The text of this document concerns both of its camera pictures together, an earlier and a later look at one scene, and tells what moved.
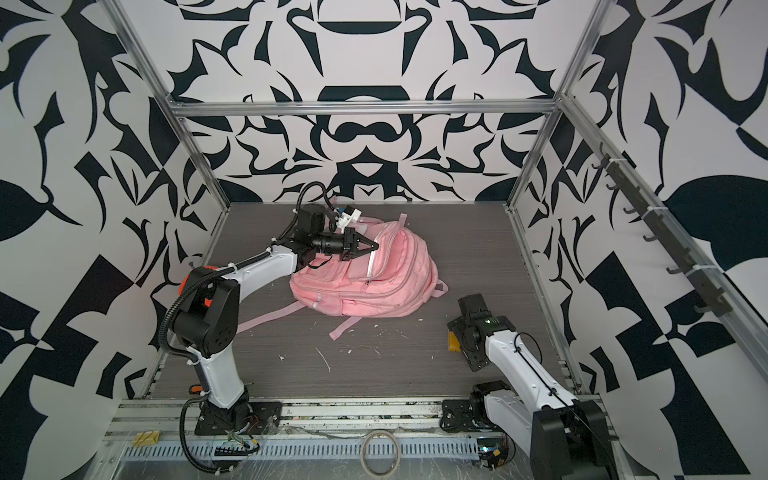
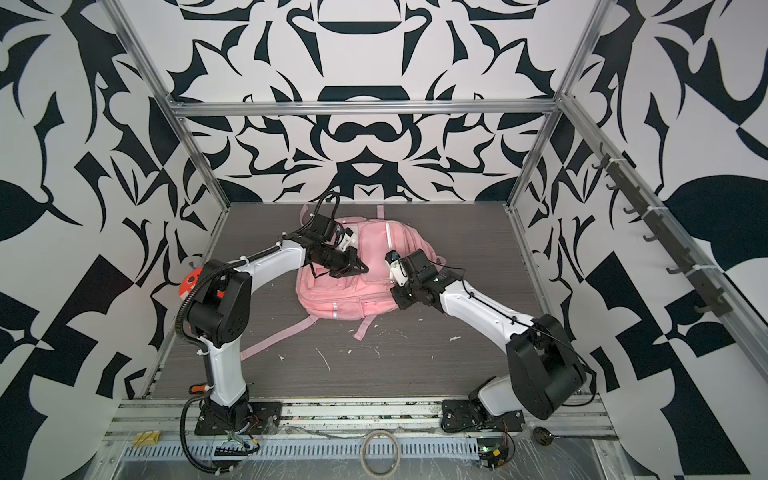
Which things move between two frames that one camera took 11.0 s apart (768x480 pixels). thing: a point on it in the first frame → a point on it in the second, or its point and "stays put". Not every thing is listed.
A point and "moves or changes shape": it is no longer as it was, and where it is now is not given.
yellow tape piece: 146,438 stays put
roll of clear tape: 363,450 stays put
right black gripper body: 474,356 → 410,293
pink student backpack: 394,278 moves or changes shape
